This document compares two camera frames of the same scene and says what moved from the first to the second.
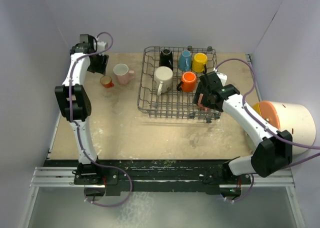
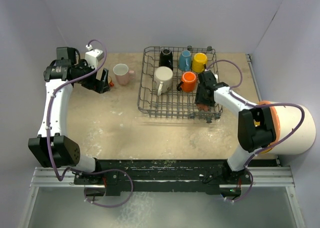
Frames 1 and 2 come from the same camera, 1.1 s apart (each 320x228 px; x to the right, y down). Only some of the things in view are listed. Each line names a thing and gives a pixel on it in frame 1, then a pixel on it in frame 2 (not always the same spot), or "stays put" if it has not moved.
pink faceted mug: [123, 75] stays put
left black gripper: [101, 68] -> [96, 85]
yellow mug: [199, 64] stays put
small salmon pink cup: [199, 103] stays put
